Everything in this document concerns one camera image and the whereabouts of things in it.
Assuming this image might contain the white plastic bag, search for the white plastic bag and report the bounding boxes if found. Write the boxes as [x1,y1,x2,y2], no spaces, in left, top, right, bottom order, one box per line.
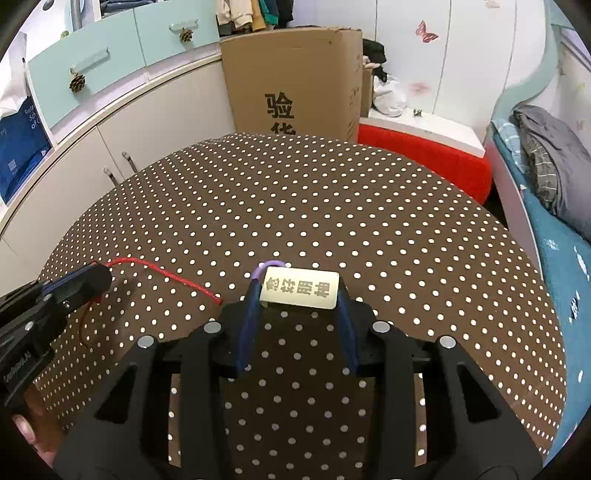
[373,76,408,117]

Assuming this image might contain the person's hand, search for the person's hand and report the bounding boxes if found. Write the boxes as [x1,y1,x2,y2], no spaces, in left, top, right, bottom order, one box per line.
[12,384,65,468]

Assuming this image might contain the mint green drawer cabinet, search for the mint green drawer cabinet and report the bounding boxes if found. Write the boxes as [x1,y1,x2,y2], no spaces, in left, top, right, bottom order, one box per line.
[28,1,219,129]

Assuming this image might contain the teal quilted bed cover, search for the teal quilted bed cover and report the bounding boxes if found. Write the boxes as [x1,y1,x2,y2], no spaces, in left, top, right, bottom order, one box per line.
[485,119,590,450]

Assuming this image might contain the pine cone ornament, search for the pine cone ornament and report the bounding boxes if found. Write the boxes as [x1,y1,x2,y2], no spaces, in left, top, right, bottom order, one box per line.
[69,73,86,94]

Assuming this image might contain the grey folded blanket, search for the grey folded blanket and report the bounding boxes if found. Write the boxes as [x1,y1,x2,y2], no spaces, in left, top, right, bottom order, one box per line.
[513,105,590,238]

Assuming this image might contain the cream cupboard with handles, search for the cream cupboard with handles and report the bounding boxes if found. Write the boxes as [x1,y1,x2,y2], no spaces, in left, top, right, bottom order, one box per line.
[1,55,235,293]

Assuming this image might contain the cream rectangular tag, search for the cream rectangular tag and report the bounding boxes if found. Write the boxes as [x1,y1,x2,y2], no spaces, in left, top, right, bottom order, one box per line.
[259,266,341,310]

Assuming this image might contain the hanging clothes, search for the hanging clothes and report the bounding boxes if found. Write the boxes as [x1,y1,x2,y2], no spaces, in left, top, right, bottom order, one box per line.
[215,0,294,33]

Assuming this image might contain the red upholstered bench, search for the red upholstered bench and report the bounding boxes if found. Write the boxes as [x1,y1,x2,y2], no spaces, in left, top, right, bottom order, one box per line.
[358,124,493,205]

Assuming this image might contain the pink butterfly wall sticker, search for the pink butterfly wall sticker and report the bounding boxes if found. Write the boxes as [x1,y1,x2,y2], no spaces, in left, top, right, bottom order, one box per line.
[416,20,439,44]

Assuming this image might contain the brown polka dot tablecloth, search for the brown polka dot tablecloth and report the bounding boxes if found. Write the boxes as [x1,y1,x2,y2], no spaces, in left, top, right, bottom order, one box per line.
[37,134,566,479]

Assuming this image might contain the white wardrobe doors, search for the white wardrobe doors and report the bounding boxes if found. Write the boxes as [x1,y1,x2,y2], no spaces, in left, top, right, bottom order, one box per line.
[294,0,546,138]

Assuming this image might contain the mint green bed headboard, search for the mint green bed headboard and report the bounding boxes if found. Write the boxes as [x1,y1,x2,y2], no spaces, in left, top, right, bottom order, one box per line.
[491,10,590,144]

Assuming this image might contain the red string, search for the red string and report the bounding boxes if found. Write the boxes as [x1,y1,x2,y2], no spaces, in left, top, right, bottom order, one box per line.
[77,256,223,349]

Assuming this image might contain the large cardboard box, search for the large cardboard box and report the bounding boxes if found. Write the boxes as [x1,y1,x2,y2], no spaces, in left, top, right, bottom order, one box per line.
[221,27,363,141]

